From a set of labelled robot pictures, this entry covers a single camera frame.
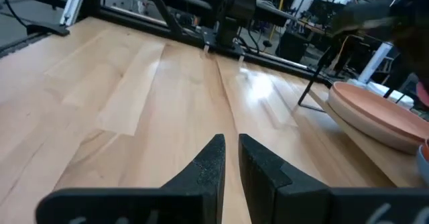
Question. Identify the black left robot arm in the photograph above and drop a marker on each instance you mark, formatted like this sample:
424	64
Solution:
239	12

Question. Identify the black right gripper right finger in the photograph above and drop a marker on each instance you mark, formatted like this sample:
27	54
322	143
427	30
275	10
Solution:
278	190

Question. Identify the orange plate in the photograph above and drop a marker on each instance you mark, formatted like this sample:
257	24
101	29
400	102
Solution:
426	150

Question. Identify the peach plate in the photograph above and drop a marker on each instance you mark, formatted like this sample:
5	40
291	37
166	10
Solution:
378	111

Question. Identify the black corner bracket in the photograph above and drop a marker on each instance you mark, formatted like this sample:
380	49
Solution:
47	28

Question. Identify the black table frame rail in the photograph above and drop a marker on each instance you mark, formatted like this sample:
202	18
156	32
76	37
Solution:
134	19

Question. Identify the pink plate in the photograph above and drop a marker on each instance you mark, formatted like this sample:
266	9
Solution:
424	95

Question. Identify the yellow pole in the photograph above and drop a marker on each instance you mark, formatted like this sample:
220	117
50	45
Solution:
279	6

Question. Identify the cream plate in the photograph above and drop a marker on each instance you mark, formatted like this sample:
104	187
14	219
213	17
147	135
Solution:
365	125

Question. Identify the blue plate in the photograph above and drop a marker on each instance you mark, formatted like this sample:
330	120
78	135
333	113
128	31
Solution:
421	163

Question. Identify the silver aluminium post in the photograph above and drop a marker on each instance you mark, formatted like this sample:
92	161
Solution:
74	2

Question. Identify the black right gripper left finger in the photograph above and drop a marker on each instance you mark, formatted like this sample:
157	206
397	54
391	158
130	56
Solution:
197	190

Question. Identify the white post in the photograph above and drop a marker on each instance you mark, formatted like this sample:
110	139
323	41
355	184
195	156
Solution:
375	63

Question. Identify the black frame wooden shelf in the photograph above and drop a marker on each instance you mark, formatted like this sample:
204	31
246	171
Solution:
375	157

